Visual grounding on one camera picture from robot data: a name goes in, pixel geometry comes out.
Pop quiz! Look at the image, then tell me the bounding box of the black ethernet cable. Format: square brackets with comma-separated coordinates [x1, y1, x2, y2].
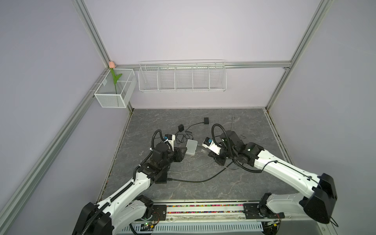
[166, 163, 233, 183]

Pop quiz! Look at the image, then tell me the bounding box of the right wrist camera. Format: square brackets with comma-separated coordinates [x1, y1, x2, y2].
[202, 137, 221, 155]

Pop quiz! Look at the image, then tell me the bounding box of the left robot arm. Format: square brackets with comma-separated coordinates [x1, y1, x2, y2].
[72, 129, 187, 235]

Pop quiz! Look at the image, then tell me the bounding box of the black network switch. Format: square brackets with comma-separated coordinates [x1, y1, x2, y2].
[155, 171, 168, 184]

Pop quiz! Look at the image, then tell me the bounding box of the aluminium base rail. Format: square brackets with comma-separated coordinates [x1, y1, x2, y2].
[82, 200, 330, 225]

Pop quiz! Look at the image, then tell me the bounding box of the black power adapter with prongs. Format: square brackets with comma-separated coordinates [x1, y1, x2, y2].
[178, 124, 184, 132]

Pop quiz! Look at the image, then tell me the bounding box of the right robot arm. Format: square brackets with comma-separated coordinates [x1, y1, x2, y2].
[202, 130, 338, 226]

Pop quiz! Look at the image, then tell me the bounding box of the white mesh corner basket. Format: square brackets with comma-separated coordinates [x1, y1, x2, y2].
[94, 69, 137, 108]

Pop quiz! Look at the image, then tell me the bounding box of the artificial tulip flower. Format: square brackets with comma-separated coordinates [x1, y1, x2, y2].
[108, 61, 122, 94]

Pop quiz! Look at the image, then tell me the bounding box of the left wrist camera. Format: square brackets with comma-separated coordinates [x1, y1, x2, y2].
[164, 134, 176, 150]

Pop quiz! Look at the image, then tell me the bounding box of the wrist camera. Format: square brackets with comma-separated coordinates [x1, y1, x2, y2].
[164, 134, 176, 150]
[202, 137, 221, 155]

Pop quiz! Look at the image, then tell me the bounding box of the white wire shelf basket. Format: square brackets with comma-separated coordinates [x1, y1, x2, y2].
[138, 60, 227, 92]

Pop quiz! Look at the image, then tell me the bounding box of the white router box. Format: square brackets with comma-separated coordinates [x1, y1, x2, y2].
[186, 140, 198, 156]

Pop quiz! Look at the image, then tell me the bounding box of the thin black adapter cable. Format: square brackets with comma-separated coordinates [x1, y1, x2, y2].
[173, 121, 205, 145]

